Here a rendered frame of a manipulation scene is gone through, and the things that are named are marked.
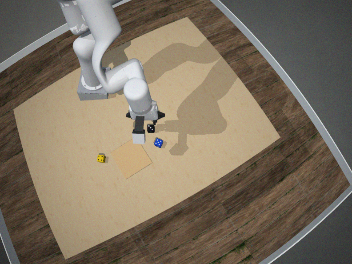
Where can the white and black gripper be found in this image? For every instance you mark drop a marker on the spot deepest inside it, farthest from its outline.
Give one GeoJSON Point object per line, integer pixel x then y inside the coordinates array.
{"type": "Point", "coordinates": [153, 114]}

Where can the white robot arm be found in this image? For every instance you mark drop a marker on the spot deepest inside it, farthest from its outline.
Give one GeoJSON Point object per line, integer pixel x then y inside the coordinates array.
{"type": "Point", "coordinates": [96, 22]}

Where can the yellow die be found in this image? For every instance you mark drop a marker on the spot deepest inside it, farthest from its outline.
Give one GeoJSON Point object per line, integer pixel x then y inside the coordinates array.
{"type": "Point", "coordinates": [101, 158]}

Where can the blue die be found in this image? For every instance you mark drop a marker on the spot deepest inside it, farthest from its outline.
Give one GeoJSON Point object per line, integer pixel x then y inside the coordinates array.
{"type": "Point", "coordinates": [158, 143]}

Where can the tan flat mat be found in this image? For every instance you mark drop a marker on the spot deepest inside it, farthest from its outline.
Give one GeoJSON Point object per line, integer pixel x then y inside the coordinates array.
{"type": "Point", "coordinates": [130, 158]}

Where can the black die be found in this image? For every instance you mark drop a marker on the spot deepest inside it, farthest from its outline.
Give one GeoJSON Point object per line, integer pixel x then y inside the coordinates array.
{"type": "Point", "coordinates": [151, 128]}

